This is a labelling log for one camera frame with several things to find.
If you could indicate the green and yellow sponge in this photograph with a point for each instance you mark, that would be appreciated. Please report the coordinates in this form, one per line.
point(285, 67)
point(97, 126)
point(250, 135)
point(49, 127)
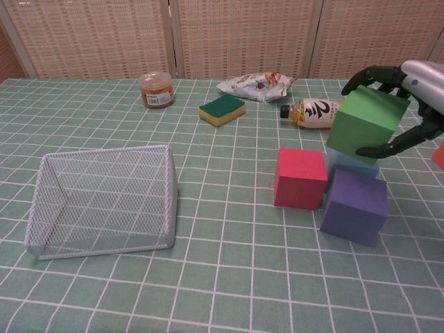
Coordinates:
point(222, 109)

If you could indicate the light blue foam cube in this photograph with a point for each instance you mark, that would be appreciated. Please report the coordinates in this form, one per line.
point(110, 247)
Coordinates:
point(350, 163)

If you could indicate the orange tea drink bottle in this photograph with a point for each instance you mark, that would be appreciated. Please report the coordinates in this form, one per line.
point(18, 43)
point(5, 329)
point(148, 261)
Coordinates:
point(312, 112)

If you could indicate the bamboo folding screen panel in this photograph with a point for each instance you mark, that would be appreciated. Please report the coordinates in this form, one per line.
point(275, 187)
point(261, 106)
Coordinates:
point(374, 38)
point(97, 38)
point(243, 38)
point(8, 55)
point(437, 52)

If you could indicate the orange-red foam cube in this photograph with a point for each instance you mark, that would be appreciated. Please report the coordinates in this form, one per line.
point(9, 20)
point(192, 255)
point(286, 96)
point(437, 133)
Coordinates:
point(440, 156)

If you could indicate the clear jar with brown contents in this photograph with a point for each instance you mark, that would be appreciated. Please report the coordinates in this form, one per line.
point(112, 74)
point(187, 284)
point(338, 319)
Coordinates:
point(156, 93)

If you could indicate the green foam cube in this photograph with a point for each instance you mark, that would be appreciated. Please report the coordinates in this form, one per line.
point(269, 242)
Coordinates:
point(364, 121)

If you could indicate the red foam cube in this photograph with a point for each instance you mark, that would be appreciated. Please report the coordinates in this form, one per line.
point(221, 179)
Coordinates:
point(300, 180)

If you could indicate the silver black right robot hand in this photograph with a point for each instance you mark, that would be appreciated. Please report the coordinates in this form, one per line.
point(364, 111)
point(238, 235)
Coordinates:
point(425, 83)

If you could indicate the white printed snack bag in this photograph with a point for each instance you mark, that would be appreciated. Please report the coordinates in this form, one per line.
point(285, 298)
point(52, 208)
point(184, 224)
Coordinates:
point(256, 86)

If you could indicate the green checked tablecloth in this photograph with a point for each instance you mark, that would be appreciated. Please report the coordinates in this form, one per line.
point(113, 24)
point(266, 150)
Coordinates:
point(222, 270)

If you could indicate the purple foam cube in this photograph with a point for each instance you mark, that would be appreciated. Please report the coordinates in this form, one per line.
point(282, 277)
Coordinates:
point(354, 208)

